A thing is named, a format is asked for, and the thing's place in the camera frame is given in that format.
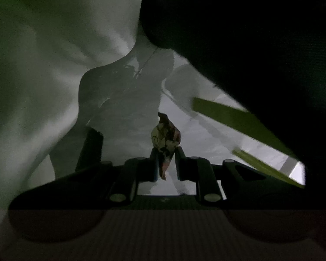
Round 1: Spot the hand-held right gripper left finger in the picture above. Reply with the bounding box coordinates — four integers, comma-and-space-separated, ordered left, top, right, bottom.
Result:
54, 147, 159, 204

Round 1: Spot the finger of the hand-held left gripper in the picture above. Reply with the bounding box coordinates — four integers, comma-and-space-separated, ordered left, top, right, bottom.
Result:
75, 127, 104, 172

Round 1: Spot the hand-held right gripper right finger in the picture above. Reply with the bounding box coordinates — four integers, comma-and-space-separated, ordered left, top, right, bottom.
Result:
174, 147, 267, 203

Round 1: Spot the red cartoon print snack packet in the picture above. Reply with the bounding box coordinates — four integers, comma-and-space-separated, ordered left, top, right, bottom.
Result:
150, 112, 182, 180

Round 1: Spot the light grey duvet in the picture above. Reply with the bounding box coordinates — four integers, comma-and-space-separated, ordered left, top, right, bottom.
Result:
0, 0, 180, 210

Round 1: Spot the dark cloth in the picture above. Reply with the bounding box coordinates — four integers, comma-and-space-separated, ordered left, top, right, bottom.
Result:
138, 0, 326, 207

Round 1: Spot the green long handled brush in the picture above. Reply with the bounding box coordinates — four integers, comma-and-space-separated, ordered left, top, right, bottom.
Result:
191, 97, 306, 189

